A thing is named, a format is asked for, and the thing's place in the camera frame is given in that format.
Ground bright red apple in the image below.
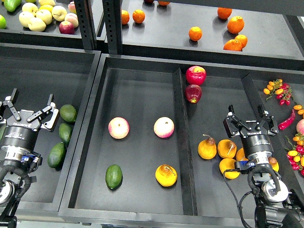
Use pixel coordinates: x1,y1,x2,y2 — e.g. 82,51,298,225
186,66,207,86

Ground orange on shelf middle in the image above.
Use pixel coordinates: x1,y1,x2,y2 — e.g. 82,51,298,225
189,27,202,41

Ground black shelf post left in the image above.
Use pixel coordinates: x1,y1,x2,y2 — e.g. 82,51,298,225
74,0,97,50

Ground pale yellow pear left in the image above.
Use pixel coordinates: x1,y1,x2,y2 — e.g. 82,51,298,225
19,11,35,28

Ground orange on shelf front right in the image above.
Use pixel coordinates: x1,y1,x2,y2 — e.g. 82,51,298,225
223,39,243,51

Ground black centre tray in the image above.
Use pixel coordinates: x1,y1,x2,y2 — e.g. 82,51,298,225
59,54,304,228

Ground yellow pear with stem left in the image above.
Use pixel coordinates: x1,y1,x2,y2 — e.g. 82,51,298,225
198,134,217,160

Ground pink apple right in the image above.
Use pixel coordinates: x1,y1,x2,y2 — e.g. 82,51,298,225
153,117,174,138

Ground pale yellow pear front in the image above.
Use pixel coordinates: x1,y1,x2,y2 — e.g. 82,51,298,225
28,17,46,32

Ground pale yellow pear centre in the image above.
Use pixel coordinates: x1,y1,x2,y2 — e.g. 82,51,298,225
36,9,53,25

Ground pink apple left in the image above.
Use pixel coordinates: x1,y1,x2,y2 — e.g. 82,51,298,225
108,117,130,139

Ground red chili pepper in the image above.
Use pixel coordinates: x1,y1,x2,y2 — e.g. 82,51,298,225
278,109,295,131

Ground orange cherry tomatoes pair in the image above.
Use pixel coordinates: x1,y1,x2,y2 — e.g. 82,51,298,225
293,104,304,115

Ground cherry tomato bunch lower right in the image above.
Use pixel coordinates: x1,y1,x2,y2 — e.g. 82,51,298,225
285,133,304,177

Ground dark red apple on shelf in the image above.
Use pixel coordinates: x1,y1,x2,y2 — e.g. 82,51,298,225
59,21,75,35

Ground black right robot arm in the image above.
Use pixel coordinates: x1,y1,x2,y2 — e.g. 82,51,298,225
223,105,304,228

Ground pink peach at right edge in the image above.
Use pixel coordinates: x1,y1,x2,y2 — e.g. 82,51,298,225
296,119,304,135

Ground green avocado bottom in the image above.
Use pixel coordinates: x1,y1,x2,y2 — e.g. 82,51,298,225
47,142,67,169

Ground orange on shelf lower right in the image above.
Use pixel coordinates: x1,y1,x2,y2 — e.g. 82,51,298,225
235,34,248,48

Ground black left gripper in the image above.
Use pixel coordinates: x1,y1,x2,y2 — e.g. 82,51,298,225
0,88,59,152

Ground pink apple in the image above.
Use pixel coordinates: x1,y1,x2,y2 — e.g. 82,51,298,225
108,117,130,139
153,117,174,138

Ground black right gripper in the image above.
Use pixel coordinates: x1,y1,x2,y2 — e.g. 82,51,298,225
223,104,278,159

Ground pink peach on shelf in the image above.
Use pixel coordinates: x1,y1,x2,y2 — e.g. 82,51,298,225
65,13,79,28

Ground orange and red cherry tomatoes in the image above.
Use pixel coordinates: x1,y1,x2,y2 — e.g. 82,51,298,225
263,79,292,105

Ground green lime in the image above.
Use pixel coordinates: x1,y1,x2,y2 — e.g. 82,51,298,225
0,15,7,29

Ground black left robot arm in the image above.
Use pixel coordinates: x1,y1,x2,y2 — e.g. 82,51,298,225
0,88,59,228

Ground green avocado top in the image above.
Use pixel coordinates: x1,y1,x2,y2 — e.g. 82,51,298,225
59,104,77,123

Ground black upper right shelf tray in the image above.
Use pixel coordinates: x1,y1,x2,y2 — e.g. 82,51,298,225
96,0,304,71

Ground green avocado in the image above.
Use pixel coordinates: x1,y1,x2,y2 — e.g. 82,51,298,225
59,104,77,123
105,164,123,190
58,123,72,145
47,142,67,169

